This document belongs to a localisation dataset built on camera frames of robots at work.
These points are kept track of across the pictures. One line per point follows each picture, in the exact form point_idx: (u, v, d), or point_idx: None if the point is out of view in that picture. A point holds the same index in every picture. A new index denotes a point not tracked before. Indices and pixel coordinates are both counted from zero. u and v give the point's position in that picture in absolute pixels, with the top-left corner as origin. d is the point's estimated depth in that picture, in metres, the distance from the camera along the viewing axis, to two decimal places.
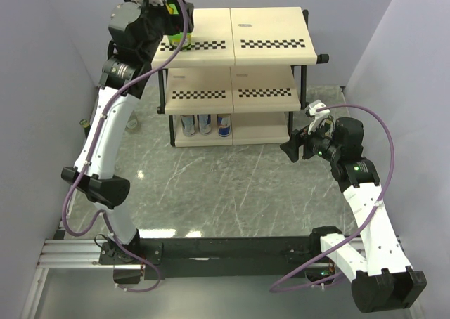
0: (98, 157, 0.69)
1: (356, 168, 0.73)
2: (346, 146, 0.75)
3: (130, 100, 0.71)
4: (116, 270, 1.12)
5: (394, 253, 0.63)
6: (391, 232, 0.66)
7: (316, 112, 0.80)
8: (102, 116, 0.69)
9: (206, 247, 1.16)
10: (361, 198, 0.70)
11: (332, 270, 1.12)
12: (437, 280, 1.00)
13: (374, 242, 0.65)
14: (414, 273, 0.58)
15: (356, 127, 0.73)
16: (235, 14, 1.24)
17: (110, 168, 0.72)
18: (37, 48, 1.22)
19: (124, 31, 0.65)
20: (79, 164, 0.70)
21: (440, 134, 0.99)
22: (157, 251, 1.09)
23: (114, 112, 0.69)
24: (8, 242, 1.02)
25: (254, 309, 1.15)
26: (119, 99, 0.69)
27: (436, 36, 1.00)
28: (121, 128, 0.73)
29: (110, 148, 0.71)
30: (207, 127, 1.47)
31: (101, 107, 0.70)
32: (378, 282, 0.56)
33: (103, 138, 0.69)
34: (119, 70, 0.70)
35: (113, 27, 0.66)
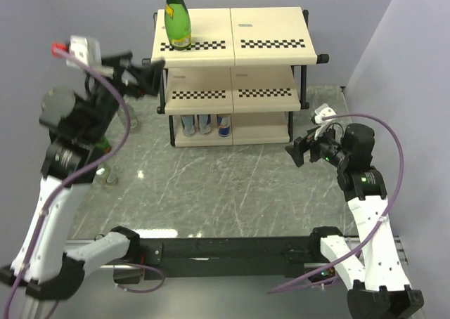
0: (38, 258, 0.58)
1: (363, 179, 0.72)
2: (354, 154, 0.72)
3: (75, 191, 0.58)
4: (116, 270, 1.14)
5: (394, 270, 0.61)
6: (394, 249, 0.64)
7: (322, 119, 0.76)
8: (41, 213, 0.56)
9: (207, 248, 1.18)
10: (365, 212, 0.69)
11: (332, 270, 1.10)
12: (439, 281, 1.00)
13: (374, 258, 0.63)
14: (412, 292, 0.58)
15: (368, 137, 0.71)
16: (235, 15, 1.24)
17: (55, 265, 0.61)
18: (37, 48, 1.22)
19: (57, 126, 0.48)
20: (15, 265, 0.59)
21: (439, 133, 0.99)
22: (157, 251, 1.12)
23: (56, 206, 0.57)
24: (8, 242, 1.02)
25: (254, 309, 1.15)
26: (62, 192, 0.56)
27: (436, 35, 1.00)
28: (69, 216, 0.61)
29: (54, 244, 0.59)
30: (207, 127, 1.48)
31: (42, 200, 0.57)
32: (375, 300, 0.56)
33: (43, 237, 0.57)
34: (63, 159, 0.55)
35: (43, 120, 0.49)
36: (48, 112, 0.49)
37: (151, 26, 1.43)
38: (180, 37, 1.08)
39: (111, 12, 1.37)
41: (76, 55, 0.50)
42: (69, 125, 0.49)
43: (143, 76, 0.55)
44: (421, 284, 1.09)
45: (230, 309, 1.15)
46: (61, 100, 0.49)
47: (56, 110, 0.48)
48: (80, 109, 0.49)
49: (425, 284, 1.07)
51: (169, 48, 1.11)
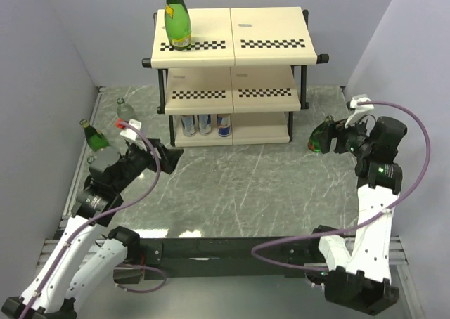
0: (49, 288, 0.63)
1: (380, 169, 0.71)
2: (378, 145, 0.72)
3: (97, 229, 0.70)
4: (116, 270, 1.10)
5: (379, 262, 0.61)
6: (386, 244, 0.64)
7: (357, 105, 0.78)
8: (65, 244, 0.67)
9: (207, 247, 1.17)
10: (367, 203, 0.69)
11: None
12: (439, 281, 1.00)
13: (363, 244, 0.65)
14: (387, 287, 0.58)
15: (399, 128, 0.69)
16: (235, 15, 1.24)
17: (60, 301, 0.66)
18: (37, 48, 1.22)
19: (103, 171, 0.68)
20: (25, 295, 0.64)
21: (439, 133, 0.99)
22: (157, 251, 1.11)
23: (78, 240, 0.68)
24: (8, 241, 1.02)
25: (254, 309, 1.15)
26: (87, 228, 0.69)
27: (436, 36, 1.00)
28: (84, 255, 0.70)
29: (67, 277, 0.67)
30: (207, 127, 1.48)
31: (67, 235, 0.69)
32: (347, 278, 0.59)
33: (60, 268, 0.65)
34: (92, 203, 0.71)
35: (92, 167, 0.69)
36: (97, 161, 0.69)
37: (152, 26, 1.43)
38: (180, 37, 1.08)
39: (111, 12, 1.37)
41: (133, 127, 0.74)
42: (110, 173, 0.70)
43: (167, 156, 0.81)
44: (422, 283, 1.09)
45: (230, 309, 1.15)
46: (108, 156, 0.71)
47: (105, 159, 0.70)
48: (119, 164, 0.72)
49: (426, 284, 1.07)
51: (169, 48, 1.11)
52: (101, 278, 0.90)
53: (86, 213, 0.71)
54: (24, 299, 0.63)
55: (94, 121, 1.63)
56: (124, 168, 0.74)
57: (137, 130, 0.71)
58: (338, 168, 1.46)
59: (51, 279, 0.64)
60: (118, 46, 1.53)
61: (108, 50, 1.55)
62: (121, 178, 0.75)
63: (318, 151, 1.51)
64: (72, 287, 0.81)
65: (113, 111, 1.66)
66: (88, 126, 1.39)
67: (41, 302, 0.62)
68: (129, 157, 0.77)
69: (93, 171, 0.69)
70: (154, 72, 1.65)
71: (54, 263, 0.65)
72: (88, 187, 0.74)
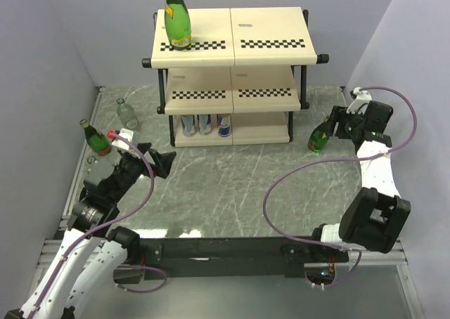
0: (48, 301, 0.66)
1: (373, 133, 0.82)
2: (370, 118, 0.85)
3: (93, 241, 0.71)
4: (116, 270, 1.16)
5: (387, 182, 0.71)
6: (389, 171, 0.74)
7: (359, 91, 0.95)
8: (62, 258, 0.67)
9: (207, 247, 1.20)
10: (368, 148, 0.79)
11: (332, 270, 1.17)
12: (439, 280, 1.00)
13: (370, 172, 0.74)
14: (399, 199, 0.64)
15: (386, 105, 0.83)
16: (235, 15, 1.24)
17: (58, 311, 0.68)
18: (38, 48, 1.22)
19: (97, 184, 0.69)
20: (24, 309, 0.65)
21: (439, 133, 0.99)
22: (157, 251, 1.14)
23: (75, 254, 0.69)
24: (8, 241, 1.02)
25: (255, 309, 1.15)
26: (84, 241, 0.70)
27: (436, 36, 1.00)
28: (81, 265, 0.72)
29: (65, 289, 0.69)
30: (207, 127, 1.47)
31: (63, 248, 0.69)
32: (363, 192, 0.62)
33: (58, 282, 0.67)
34: (88, 215, 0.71)
35: (86, 180, 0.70)
36: (91, 174, 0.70)
37: (152, 26, 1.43)
38: (180, 37, 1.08)
39: (111, 12, 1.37)
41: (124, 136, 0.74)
42: (103, 185, 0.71)
43: (160, 160, 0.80)
44: (422, 283, 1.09)
45: (232, 309, 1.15)
46: (103, 169, 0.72)
47: (99, 173, 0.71)
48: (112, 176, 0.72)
49: (426, 283, 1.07)
51: (169, 48, 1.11)
52: (102, 282, 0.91)
53: (83, 225, 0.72)
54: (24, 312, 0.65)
55: (94, 121, 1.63)
56: (118, 178, 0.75)
57: (129, 142, 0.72)
58: (338, 168, 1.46)
59: (50, 292, 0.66)
60: (118, 46, 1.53)
61: (108, 51, 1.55)
62: (116, 187, 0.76)
63: (318, 151, 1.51)
64: (73, 294, 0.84)
65: (113, 111, 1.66)
66: (88, 126, 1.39)
67: (41, 313, 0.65)
68: (123, 167, 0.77)
69: (86, 184, 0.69)
70: (154, 73, 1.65)
71: (53, 277, 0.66)
72: (84, 199, 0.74)
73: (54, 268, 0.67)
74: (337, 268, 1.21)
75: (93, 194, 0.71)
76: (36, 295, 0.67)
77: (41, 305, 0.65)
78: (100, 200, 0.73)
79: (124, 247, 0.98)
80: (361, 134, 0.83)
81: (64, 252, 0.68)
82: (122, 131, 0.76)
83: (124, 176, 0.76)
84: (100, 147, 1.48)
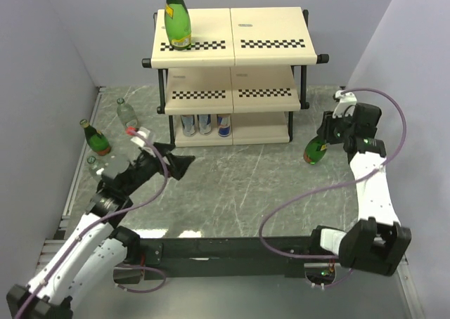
0: (56, 279, 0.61)
1: (365, 141, 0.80)
2: (361, 122, 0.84)
3: (108, 228, 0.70)
4: (116, 270, 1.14)
5: (384, 209, 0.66)
6: (387, 193, 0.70)
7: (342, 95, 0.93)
8: (76, 238, 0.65)
9: (207, 247, 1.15)
10: (363, 163, 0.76)
11: (332, 270, 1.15)
12: (439, 280, 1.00)
13: (368, 195, 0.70)
14: (399, 227, 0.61)
15: (373, 106, 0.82)
16: (235, 15, 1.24)
17: (62, 296, 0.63)
18: (37, 49, 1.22)
19: (114, 178, 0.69)
20: (31, 284, 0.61)
21: (440, 133, 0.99)
22: (157, 251, 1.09)
23: (89, 236, 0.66)
24: (8, 242, 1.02)
25: (255, 309, 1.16)
26: (99, 225, 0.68)
27: (436, 36, 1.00)
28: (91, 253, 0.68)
29: (74, 271, 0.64)
30: (207, 127, 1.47)
31: (79, 229, 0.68)
32: (361, 227, 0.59)
33: (68, 261, 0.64)
34: (105, 205, 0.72)
35: (103, 173, 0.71)
36: (108, 167, 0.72)
37: (152, 26, 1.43)
38: (180, 37, 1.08)
39: (110, 12, 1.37)
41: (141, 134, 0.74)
42: (120, 179, 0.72)
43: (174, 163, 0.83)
44: (422, 283, 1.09)
45: (232, 308, 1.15)
46: (119, 163, 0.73)
47: (116, 167, 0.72)
48: (128, 171, 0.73)
49: (426, 283, 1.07)
51: (169, 48, 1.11)
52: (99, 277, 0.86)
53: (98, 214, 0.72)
54: (31, 287, 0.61)
55: (94, 121, 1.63)
56: (133, 173, 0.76)
57: (145, 141, 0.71)
58: (338, 168, 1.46)
59: (59, 269, 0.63)
60: (118, 46, 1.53)
61: (108, 51, 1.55)
62: (131, 183, 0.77)
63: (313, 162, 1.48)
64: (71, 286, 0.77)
65: (113, 111, 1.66)
66: (88, 126, 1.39)
67: (48, 291, 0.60)
68: (139, 163, 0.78)
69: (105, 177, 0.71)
70: (154, 73, 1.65)
71: (63, 255, 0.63)
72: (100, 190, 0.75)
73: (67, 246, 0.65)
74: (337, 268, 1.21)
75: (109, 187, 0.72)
76: (44, 272, 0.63)
77: (48, 281, 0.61)
78: (117, 193, 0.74)
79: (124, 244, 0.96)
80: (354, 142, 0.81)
81: (79, 232, 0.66)
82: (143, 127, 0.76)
83: (139, 172, 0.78)
84: (100, 147, 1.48)
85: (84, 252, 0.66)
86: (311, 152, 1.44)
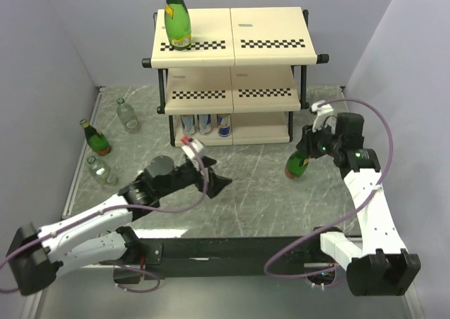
0: (65, 237, 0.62)
1: (357, 155, 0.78)
2: (346, 134, 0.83)
3: (127, 216, 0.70)
4: (116, 270, 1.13)
5: (389, 236, 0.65)
6: (389, 216, 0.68)
7: (318, 107, 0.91)
8: (99, 211, 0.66)
9: (207, 247, 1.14)
10: (360, 184, 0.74)
11: (332, 270, 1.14)
12: (438, 280, 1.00)
13: (370, 224, 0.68)
14: (408, 255, 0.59)
15: (356, 116, 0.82)
16: (235, 15, 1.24)
17: (60, 255, 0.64)
18: (38, 49, 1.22)
19: (153, 177, 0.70)
20: (45, 229, 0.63)
21: (440, 133, 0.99)
22: (157, 251, 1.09)
23: (110, 215, 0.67)
24: (8, 242, 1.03)
25: (254, 308, 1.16)
26: (124, 210, 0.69)
27: (436, 36, 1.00)
28: (102, 231, 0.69)
29: (81, 239, 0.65)
30: (207, 127, 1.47)
31: (105, 204, 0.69)
32: (371, 262, 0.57)
33: (83, 228, 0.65)
34: (135, 197, 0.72)
35: (146, 168, 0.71)
36: (155, 165, 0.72)
37: (152, 26, 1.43)
38: (180, 37, 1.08)
39: (110, 12, 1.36)
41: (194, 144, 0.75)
42: (159, 181, 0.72)
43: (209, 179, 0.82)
44: (421, 282, 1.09)
45: (232, 308, 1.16)
46: (164, 164, 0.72)
47: (159, 168, 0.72)
48: (168, 176, 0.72)
49: (426, 283, 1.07)
51: (169, 48, 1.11)
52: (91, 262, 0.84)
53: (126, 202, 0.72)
54: (42, 232, 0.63)
55: (94, 121, 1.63)
56: (172, 178, 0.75)
57: (197, 153, 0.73)
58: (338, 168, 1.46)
59: (72, 230, 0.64)
60: (118, 46, 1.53)
61: (108, 51, 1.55)
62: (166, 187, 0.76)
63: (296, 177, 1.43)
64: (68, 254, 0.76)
65: (113, 111, 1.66)
66: (88, 126, 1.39)
67: (53, 244, 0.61)
68: (181, 171, 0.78)
69: (149, 173, 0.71)
70: (154, 73, 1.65)
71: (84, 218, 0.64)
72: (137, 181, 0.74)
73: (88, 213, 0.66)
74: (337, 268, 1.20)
75: (147, 183, 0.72)
76: (58, 225, 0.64)
77: (58, 235, 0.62)
78: (150, 191, 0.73)
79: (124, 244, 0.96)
80: (346, 157, 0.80)
81: (105, 208, 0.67)
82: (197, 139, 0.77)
83: (177, 180, 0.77)
84: (100, 147, 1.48)
85: (99, 228, 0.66)
86: (294, 167, 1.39)
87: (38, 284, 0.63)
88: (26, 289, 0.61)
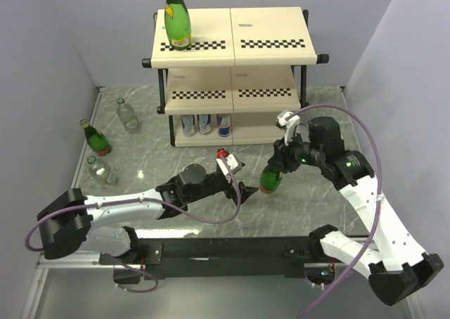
0: (106, 212, 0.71)
1: (348, 164, 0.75)
2: (328, 143, 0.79)
3: (156, 212, 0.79)
4: (116, 270, 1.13)
5: (408, 244, 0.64)
6: (399, 223, 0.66)
7: (285, 120, 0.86)
8: (140, 198, 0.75)
9: (207, 247, 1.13)
10: (362, 196, 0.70)
11: (332, 270, 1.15)
12: (438, 280, 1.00)
13: (386, 238, 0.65)
14: (431, 258, 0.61)
15: (328, 123, 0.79)
16: (235, 15, 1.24)
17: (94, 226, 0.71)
18: (38, 49, 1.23)
19: (183, 184, 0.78)
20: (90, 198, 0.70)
21: (439, 134, 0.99)
22: (157, 251, 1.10)
23: (147, 206, 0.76)
24: (8, 241, 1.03)
25: (254, 308, 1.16)
26: (158, 205, 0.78)
27: (436, 35, 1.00)
28: (133, 216, 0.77)
29: (117, 217, 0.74)
30: (207, 127, 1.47)
31: (144, 194, 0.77)
32: (406, 282, 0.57)
33: (123, 208, 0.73)
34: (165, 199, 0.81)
35: (179, 176, 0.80)
36: (187, 173, 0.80)
37: (152, 26, 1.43)
38: (180, 37, 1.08)
39: (110, 12, 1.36)
41: (229, 159, 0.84)
42: (189, 188, 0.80)
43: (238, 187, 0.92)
44: None
45: (231, 308, 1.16)
46: (195, 172, 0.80)
47: (191, 176, 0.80)
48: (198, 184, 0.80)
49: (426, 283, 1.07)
51: (169, 48, 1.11)
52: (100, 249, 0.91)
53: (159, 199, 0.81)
54: (87, 200, 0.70)
55: (94, 121, 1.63)
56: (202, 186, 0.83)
57: (229, 169, 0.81)
58: None
59: (113, 206, 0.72)
60: (118, 46, 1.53)
61: (108, 51, 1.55)
62: (197, 192, 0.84)
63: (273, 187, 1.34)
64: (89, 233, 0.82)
65: (113, 111, 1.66)
66: (88, 126, 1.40)
67: (95, 213, 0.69)
68: (211, 180, 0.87)
69: (181, 180, 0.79)
70: (154, 73, 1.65)
71: (126, 199, 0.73)
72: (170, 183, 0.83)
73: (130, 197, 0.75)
74: (337, 268, 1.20)
75: (178, 187, 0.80)
76: (103, 199, 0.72)
77: (101, 206, 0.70)
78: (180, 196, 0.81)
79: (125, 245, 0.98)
80: (338, 168, 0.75)
81: (145, 197, 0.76)
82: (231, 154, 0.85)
83: (208, 187, 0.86)
84: (100, 147, 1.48)
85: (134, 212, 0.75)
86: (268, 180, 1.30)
87: (62, 250, 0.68)
88: (51, 251, 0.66)
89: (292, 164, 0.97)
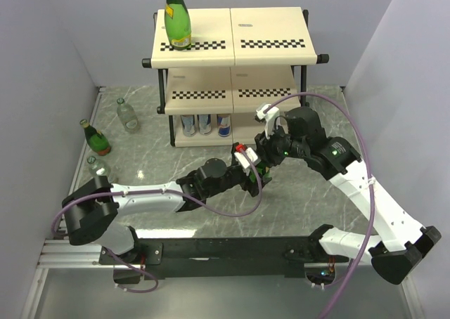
0: (131, 200, 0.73)
1: (334, 152, 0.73)
2: (310, 133, 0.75)
3: (176, 202, 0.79)
4: (116, 270, 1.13)
5: (406, 222, 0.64)
6: (394, 202, 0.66)
7: (264, 113, 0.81)
8: (162, 190, 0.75)
9: (207, 247, 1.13)
10: (355, 182, 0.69)
11: (332, 270, 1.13)
12: (439, 280, 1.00)
13: (384, 220, 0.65)
14: (429, 232, 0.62)
15: (307, 112, 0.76)
16: (235, 15, 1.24)
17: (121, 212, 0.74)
18: (37, 49, 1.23)
19: (204, 178, 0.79)
20: (114, 185, 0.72)
21: (439, 134, 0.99)
22: (157, 251, 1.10)
23: (169, 197, 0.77)
24: (8, 241, 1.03)
25: (254, 309, 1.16)
26: (178, 197, 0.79)
27: (437, 35, 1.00)
28: (153, 206, 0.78)
29: (140, 206, 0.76)
30: (207, 127, 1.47)
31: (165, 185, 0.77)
32: (412, 261, 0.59)
33: (145, 198, 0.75)
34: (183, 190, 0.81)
35: (200, 168, 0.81)
36: (209, 167, 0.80)
37: (152, 26, 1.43)
38: (180, 37, 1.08)
39: (110, 12, 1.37)
41: (248, 153, 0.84)
42: (209, 182, 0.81)
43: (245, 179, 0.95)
44: (422, 282, 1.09)
45: (231, 308, 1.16)
46: (216, 165, 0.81)
47: (214, 170, 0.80)
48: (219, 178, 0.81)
49: (426, 283, 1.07)
51: (169, 48, 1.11)
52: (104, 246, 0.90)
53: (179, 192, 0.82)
54: (112, 187, 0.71)
55: (94, 121, 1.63)
56: (222, 180, 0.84)
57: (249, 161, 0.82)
58: None
59: (137, 195, 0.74)
60: (118, 46, 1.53)
61: (108, 51, 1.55)
62: (216, 185, 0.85)
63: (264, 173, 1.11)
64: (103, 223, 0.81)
65: (113, 111, 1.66)
66: (88, 126, 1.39)
67: (121, 201, 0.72)
68: (230, 173, 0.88)
69: (202, 173, 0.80)
70: (154, 73, 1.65)
71: (150, 191, 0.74)
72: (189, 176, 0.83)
73: (152, 187, 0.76)
74: (337, 268, 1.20)
75: (198, 181, 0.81)
76: (127, 187, 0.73)
77: (126, 194, 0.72)
78: (199, 188, 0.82)
79: (131, 243, 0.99)
80: (325, 158, 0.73)
81: (166, 188, 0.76)
82: (249, 147, 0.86)
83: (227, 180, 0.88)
84: (100, 147, 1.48)
85: (156, 202, 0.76)
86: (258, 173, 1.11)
87: (88, 237, 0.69)
88: (77, 237, 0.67)
89: (275, 158, 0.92)
